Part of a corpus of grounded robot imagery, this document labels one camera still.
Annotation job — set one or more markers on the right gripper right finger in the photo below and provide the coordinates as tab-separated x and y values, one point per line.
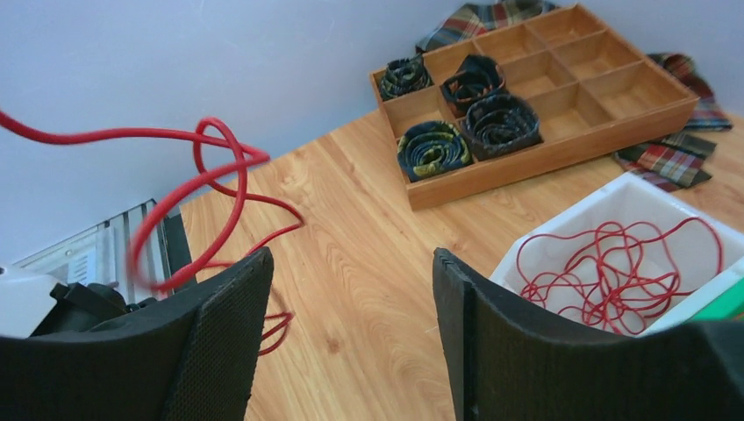
509	359

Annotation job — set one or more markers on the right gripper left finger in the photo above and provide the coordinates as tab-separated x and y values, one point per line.
191	356

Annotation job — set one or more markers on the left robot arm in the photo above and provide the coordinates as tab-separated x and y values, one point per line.
35	304

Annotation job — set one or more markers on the white plastic bin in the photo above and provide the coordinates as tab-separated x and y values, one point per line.
629	259

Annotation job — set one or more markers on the green plastic bin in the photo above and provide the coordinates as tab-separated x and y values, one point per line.
727	306

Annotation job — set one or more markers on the orange wooden compartment tray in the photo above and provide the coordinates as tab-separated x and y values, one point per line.
592	90

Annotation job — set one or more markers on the plaid cloth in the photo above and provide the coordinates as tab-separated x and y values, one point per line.
670	163

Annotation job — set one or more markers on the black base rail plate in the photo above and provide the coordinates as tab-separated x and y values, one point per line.
176	243

